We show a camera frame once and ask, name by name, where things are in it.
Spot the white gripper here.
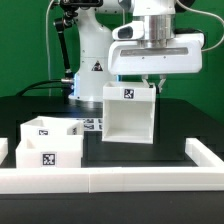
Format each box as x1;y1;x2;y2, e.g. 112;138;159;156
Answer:
108;21;204;94

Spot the white drawer cabinet box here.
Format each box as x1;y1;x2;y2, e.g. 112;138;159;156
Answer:
102;82;156;144

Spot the white drawer tray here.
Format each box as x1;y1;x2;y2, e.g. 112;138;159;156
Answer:
20;116;84;139
16;135;83;168

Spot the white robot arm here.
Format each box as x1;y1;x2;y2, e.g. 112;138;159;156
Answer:
71;0;205;103

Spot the marker tag sheet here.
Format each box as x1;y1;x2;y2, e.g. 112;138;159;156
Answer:
79;118;102;131

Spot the white left border block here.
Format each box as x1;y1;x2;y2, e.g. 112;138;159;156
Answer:
0;138;8;165

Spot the white front border rail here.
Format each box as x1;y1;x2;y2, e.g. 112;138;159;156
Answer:
0;167;224;194

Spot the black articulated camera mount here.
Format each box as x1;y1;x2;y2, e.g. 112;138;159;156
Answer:
52;0;104;88

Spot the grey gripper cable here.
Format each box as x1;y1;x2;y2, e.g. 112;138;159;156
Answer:
45;0;56;97

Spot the black cable bundle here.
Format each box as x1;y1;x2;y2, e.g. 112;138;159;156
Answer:
14;78;75;98

